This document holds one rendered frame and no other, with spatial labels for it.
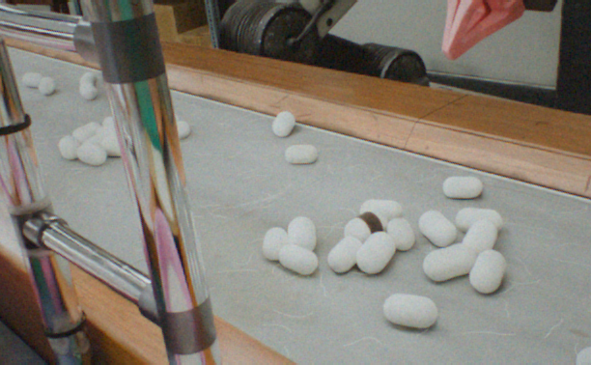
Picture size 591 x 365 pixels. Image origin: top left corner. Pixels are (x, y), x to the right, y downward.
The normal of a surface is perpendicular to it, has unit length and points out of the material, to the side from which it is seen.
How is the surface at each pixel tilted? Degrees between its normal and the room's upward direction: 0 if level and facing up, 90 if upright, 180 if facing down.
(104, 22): 90
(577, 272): 0
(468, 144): 45
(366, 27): 90
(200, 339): 90
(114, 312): 2
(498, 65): 89
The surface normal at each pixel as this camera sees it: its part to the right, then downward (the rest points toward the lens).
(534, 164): -0.58, -0.38
